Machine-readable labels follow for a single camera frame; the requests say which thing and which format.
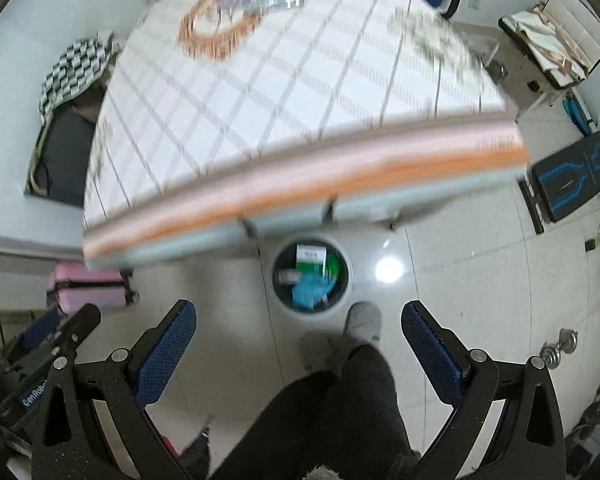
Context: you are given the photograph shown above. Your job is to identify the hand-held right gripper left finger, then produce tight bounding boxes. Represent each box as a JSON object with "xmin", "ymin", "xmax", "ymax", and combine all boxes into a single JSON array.
[{"xmin": 30, "ymin": 300, "xmax": 198, "ymax": 480}]

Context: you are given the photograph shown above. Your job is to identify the person's black trousers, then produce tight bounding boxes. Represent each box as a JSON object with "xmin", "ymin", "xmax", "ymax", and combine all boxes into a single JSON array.
[{"xmin": 209, "ymin": 342, "xmax": 417, "ymax": 480}]

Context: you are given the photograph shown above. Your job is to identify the chair with beige cloth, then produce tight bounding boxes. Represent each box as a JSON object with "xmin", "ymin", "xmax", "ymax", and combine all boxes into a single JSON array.
[{"xmin": 498, "ymin": 0, "xmax": 600, "ymax": 94}]

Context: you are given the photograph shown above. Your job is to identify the pink suitcase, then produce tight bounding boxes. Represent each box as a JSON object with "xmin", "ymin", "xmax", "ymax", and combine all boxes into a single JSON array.
[{"xmin": 46, "ymin": 262, "xmax": 140, "ymax": 317}]

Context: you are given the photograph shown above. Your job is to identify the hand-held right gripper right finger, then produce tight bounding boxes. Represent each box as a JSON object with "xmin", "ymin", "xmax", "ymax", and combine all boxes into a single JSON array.
[{"xmin": 401, "ymin": 300, "xmax": 566, "ymax": 480}]

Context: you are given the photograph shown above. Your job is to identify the table with patterned tablecloth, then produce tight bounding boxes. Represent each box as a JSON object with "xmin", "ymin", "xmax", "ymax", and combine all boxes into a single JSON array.
[{"xmin": 82, "ymin": 0, "xmax": 530, "ymax": 273}]

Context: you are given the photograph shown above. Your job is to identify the round grey trash bin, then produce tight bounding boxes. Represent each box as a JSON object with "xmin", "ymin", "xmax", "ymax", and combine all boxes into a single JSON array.
[{"xmin": 271, "ymin": 241, "xmax": 354, "ymax": 316}]

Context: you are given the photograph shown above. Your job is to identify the black white checkered cloth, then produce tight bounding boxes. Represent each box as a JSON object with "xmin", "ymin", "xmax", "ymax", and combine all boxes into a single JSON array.
[{"xmin": 38, "ymin": 31, "xmax": 127, "ymax": 124}]

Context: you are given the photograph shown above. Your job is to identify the black blue exercise bench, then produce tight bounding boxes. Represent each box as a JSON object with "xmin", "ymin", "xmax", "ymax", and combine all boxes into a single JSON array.
[{"xmin": 517, "ymin": 128, "xmax": 600, "ymax": 235}]

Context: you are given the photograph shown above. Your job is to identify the metal dumbbell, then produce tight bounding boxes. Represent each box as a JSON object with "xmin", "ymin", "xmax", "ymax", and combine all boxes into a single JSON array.
[{"xmin": 538, "ymin": 328, "xmax": 579, "ymax": 372}]

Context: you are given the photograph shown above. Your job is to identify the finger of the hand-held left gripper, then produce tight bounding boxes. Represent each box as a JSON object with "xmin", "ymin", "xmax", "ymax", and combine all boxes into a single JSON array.
[
  {"xmin": 20, "ymin": 309, "xmax": 63, "ymax": 352},
  {"xmin": 54, "ymin": 303, "xmax": 102, "ymax": 358}
]

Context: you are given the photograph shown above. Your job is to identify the green and white box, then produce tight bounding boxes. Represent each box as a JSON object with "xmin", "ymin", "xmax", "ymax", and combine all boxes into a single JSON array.
[{"xmin": 295, "ymin": 244, "xmax": 342, "ymax": 281}]

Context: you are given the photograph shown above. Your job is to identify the grey slipper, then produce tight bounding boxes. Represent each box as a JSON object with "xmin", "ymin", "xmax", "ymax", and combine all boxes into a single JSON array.
[
  {"xmin": 299, "ymin": 332, "xmax": 347, "ymax": 377},
  {"xmin": 343, "ymin": 302, "xmax": 383, "ymax": 345}
]

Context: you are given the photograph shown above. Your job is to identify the blue and green plastic bag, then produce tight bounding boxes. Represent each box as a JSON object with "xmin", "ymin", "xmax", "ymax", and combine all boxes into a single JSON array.
[{"xmin": 292, "ymin": 272, "xmax": 339, "ymax": 311}]

